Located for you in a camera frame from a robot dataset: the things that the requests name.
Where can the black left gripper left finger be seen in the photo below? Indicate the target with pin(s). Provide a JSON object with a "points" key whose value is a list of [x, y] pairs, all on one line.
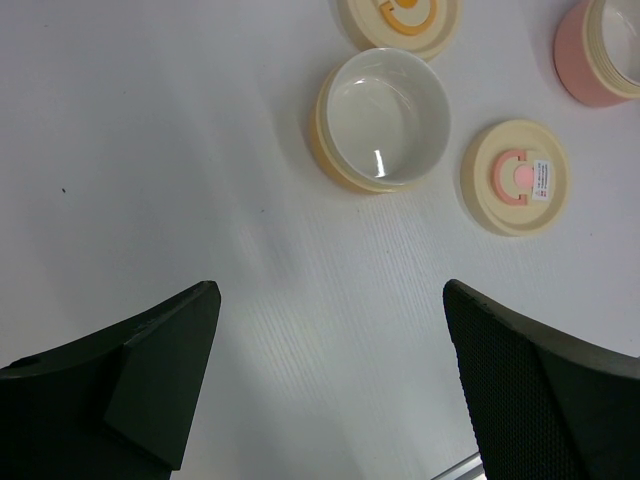
{"points": [[116, 404]]}

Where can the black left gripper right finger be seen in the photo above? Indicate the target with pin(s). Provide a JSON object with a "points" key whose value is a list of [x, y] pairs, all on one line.
{"points": [[542, 403]]}

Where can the cream lid pink handle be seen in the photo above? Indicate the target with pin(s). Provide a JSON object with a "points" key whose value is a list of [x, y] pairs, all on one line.
{"points": [[515, 178]]}

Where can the yellow lunch bowl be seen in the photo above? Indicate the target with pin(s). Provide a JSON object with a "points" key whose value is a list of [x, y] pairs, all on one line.
{"points": [[380, 123]]}

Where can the pink lunch bowl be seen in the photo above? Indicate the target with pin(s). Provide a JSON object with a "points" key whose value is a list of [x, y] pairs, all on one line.
{"points": [[596, 52]]}

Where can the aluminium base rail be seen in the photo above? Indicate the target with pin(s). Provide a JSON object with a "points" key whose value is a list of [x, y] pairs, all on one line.
{"points": [[470, 468]]}

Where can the cream lid orange handle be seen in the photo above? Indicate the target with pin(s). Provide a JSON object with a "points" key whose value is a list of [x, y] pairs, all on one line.
{"points": [[421, 27]]}

